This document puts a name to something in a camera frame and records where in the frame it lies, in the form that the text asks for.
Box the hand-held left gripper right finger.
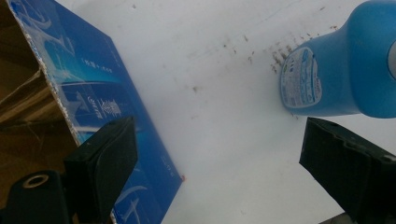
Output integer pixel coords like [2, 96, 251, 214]
[299, 117, 396, 224]

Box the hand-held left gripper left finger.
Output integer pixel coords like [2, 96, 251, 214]
[63, 116, 139, 224]

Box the blue cardboard box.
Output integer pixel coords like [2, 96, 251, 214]
[0, 0, 185, 224]

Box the blue plastic bottle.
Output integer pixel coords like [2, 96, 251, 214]
[278, 0, 396, 119]

